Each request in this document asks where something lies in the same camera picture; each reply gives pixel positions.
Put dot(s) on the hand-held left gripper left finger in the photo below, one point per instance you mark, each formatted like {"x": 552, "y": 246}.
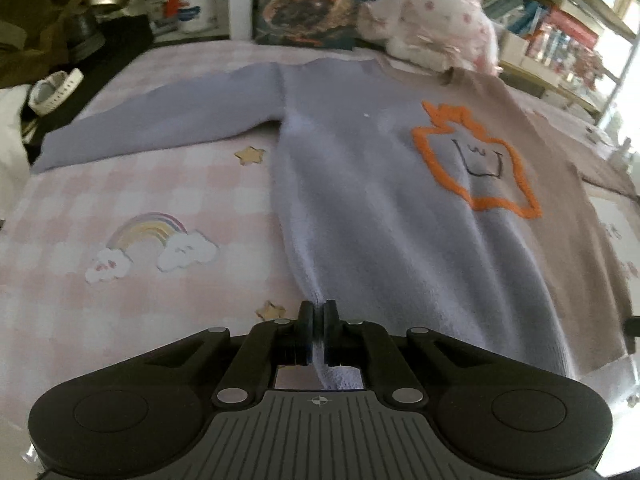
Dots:
{"x": 305, "y": 334}

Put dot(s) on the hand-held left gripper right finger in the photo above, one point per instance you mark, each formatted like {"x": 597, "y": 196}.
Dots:
{"x": 330, "y": 334}

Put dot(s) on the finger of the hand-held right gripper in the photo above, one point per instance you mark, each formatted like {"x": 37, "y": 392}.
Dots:
{"x": 632, "y": 332}

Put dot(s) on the lavender and beige sweater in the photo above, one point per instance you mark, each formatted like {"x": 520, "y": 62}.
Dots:
{"x": 375, "y": 185}

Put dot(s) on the pink checked blanket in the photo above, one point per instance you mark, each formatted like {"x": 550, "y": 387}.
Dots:
{"x": 125, "y": 185}

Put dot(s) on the row of upright books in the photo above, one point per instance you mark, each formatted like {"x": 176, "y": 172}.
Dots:
{"x": 555, "y": 40}

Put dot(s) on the wooden bookshelf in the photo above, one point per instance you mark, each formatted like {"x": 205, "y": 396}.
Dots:
{"x": 615, "y": 20}

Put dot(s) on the illustrated book box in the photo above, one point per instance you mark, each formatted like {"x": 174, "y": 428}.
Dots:
{"x": 310, "y": 5}

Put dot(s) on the white pink plush toy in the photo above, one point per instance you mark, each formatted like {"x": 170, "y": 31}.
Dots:
{"x": 435, "y": 20}

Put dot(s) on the white tub with green lid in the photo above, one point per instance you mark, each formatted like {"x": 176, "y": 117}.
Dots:
{"x": 199, "y": 7}

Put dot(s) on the white cloth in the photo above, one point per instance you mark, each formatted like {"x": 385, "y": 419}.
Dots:
{"x": 12, "y": 150}

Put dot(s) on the olive cloth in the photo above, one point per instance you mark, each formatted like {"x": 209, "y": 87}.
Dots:
{"x": 35, "y": 20}

